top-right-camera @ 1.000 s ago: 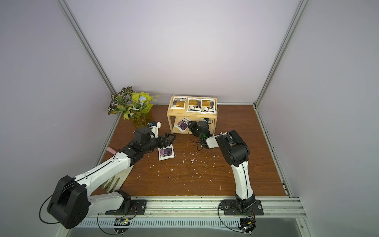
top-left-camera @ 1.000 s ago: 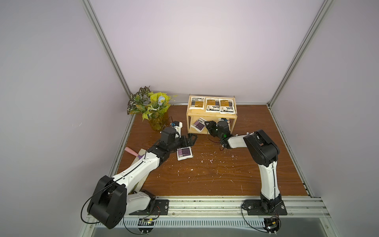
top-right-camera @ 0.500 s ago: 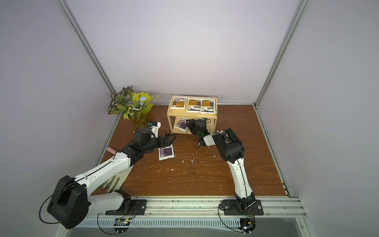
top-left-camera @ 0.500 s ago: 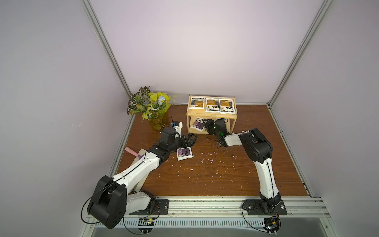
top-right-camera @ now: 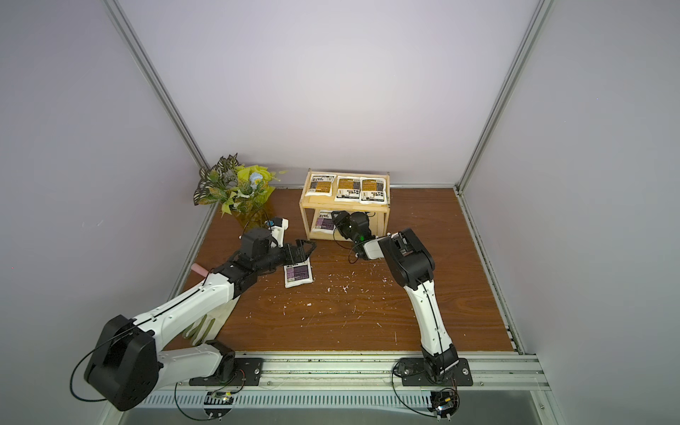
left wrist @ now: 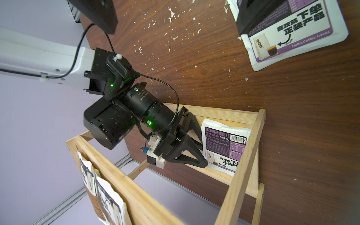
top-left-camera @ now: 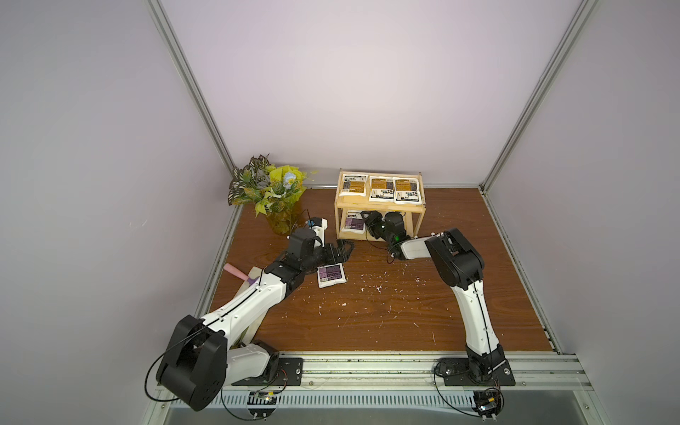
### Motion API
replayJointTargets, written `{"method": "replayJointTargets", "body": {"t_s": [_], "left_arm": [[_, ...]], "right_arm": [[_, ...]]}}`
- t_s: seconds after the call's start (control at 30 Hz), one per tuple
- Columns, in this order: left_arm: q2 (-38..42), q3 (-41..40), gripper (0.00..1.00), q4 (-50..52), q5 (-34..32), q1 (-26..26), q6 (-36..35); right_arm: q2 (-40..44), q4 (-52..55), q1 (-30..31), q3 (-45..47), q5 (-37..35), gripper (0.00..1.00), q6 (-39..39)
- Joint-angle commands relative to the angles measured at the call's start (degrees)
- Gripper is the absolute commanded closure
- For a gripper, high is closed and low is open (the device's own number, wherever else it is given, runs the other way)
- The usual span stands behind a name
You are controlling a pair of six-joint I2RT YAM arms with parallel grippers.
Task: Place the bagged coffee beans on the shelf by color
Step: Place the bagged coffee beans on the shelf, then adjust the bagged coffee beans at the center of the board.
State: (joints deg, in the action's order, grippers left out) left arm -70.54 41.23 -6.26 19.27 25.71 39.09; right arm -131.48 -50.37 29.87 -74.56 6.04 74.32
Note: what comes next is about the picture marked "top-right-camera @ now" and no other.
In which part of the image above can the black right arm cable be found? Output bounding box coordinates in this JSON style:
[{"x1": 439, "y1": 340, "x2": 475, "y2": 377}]
[{"x1": 390, "y1": 360, "x2": 437, "y2": 419}]

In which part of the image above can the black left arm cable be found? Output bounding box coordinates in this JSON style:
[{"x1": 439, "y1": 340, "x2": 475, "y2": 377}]
[{"x1": 68, "y1": 334, "x2": 134, "y2": 403}]

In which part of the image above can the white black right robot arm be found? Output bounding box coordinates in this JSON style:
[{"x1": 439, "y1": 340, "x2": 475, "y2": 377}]
[{"x1": 331, "y1": 211, "x2": 460, "y2": 382}]

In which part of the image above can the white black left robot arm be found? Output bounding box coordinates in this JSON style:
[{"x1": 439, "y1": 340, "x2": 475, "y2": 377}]
[{"x1": 84, "y1": 226, "x2": 316, "y2": 412}]

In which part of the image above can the yellow coffee bag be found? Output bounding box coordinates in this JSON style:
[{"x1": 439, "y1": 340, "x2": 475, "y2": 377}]
[
  {"x1": 359, "y1": 178, "x2": 387, "y2": 205},
  {"x1": 335, "y1": 176, "x2": 361, "y2": 202},
  {"x1": 305, "y1": 174, "x2": 336, "y2": 197}
]

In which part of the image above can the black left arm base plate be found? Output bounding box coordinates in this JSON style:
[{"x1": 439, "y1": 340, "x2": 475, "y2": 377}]
[{"x1": 189, "y1": 357, "x2": 264, "y2": 387}]

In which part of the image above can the amber transparent plastic vase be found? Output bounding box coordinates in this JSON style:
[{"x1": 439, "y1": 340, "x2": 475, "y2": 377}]
[{"x1": 233, "y1": 203, "x2": 276, "y2": 232}]

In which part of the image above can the purple coffee bag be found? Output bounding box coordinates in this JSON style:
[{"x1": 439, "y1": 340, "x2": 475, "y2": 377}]
[
  {"x1": 284, "y1": 260, "x2": 313, "y2": 289},
  {"x1": 313, "y1": 210, "x2": 336, "y2": 235}
]

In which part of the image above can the aluminium front rail frame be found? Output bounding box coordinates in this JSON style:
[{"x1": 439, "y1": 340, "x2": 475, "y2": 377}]
[{"x1": 98, "y1": 352, "x2": 566, "y2": 424}]

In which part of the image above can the purple pink small shovel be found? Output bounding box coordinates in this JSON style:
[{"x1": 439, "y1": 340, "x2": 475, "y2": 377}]
[{"x1": 191, "y1": 263, "x2": 209, "y2": 277}]

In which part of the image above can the light wooden two-tier shelf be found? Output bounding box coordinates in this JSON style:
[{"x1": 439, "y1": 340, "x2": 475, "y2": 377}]
[{"x1": 299, "y1": 169, "x2": 391, "y2": 241}]

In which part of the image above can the beige green gardening glove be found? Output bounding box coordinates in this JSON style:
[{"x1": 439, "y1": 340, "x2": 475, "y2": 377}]
[{"x1": 182, "y1": 297, "x2": 239, "y2": 346}]

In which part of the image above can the artificial green leafy plant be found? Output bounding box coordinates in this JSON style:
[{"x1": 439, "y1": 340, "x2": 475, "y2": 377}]
[{"x1": 193, "y1": 154, "x2": 286, "y2": 215}]

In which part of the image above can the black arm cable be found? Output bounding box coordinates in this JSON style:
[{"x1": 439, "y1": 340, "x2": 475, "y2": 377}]
[
  {"x1": 390, "y1": 360, "x2": 437, "y2": 419},
  {"x1": 68, "y1": 334, "x2": 134, "y2": 403}
]

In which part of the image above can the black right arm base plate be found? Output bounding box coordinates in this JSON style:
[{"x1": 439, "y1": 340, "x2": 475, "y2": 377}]
[{"x1": 394, "y1": 357, "x2": 474, "y2": 387}]

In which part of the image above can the right small circuit board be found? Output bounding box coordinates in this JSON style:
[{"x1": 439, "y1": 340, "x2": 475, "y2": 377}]
[{"x1": 429, "y1": 388, "x2": 460, "y2": 420}]

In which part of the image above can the small circuit board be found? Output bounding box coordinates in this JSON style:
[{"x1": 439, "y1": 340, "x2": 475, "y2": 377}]
[
  {"x1": 203, "y1": 391, "x2": 235, "y2": 420},
  {"x1": 429, "y1": 388, "x2": 460, "y2": 420}
]

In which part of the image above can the left small circuit board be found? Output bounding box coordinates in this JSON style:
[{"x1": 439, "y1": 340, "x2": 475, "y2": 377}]
[{"x1": 203, "y1": 391, "x2": 235, "y2": 420}]

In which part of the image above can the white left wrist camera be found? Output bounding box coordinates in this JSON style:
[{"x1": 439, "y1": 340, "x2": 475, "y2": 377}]
[{"x1": 266, "y1": 217, "x2": 289, "y2": 247}]

